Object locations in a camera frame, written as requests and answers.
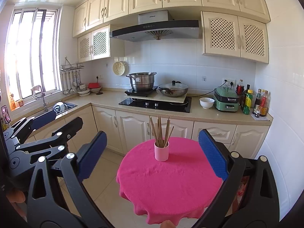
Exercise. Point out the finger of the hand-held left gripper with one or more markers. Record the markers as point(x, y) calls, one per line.
point(44, 120)
point(71, 128)

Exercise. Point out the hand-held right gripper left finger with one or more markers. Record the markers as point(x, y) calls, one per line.
point(92, 155)

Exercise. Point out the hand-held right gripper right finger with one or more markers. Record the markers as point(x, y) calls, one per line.
point(213, 154)

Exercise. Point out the pink cup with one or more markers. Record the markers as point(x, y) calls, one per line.
point(161, 153)

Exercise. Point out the bundle of wooden chopsticks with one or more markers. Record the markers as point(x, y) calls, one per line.
point(159, 133)

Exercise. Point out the person's left hand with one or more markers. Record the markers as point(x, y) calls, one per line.
point(15, 197)

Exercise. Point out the person's right hand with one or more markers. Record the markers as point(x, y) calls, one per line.
point(168, 225)

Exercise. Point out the round dish in sink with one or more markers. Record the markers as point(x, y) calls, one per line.
point(58, 108)

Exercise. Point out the metal faucet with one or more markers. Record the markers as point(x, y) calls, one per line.
point(42, 97)

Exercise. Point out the small brown jar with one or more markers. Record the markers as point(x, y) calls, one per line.
point(20, 102)

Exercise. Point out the orange bottle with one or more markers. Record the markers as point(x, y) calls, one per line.
point(12, 103)

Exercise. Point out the hanging metal ladle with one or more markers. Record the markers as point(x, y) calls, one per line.
point(65, 91)

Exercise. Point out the stack of white bowls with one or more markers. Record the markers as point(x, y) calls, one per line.
point(83, 91)

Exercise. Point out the orange snack bag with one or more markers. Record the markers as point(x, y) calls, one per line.
point(244, 186)

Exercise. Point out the hanging metal spoon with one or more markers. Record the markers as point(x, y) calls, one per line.
point(74, 83)

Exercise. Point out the pink tablecloth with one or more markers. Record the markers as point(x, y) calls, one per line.
point(175, 182)

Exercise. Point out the red lidded bowl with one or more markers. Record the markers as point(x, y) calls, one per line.
point(94, 86)

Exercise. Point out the cream base cabinets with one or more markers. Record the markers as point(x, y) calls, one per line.
point(133, 128)

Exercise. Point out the white bowl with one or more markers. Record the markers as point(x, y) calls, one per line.
point(207, 103)

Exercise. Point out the green electric grill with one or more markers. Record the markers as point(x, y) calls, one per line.
point(226, 98)

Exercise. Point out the small dark bottle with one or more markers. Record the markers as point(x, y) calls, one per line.
point(257, 114)

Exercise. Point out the metal utensil rack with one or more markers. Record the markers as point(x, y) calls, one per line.
point(71, 67)

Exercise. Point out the black glass gas stove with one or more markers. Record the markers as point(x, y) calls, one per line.
point(173, 106)

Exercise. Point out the green yellow bottle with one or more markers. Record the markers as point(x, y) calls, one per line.
point(248, 102)

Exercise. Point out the white paper sheet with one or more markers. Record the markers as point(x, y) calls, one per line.
point(266, 118)

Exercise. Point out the beige stone board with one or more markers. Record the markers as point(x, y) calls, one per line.
point(173, 99)

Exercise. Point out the dark soy sauce bottle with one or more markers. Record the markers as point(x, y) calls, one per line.
point(257, 101)

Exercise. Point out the kitchen window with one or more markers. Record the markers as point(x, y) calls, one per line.
point(30, 52)

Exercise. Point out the dark cola bottle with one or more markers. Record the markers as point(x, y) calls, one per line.
point(240, 89)

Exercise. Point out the red label sauce bottle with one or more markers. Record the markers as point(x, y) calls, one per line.
point(264, 104)

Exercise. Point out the black induction cooker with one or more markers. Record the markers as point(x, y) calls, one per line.
point(133, 92)

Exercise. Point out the steel wok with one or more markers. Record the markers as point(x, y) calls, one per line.
point(173, 93)

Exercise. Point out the cream steamer plate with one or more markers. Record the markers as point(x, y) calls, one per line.
point(119, 68)

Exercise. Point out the glass wok lid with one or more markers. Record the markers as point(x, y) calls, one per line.
point(173, 86)

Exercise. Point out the stainless steel pot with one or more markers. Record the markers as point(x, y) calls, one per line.
point(141, 83)

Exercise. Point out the narrow lattice door cabinet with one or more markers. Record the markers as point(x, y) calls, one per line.
point(93, 44)

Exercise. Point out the wide lattice door cabinet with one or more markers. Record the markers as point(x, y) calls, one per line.
point(235, 35)

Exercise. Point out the black range hood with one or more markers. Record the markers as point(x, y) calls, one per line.
point(154, 28)

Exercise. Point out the single wall outlet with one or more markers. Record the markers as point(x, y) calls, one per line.
point(99, 78)

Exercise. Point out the double wall outlet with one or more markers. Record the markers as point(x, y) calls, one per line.
point(229, 81)

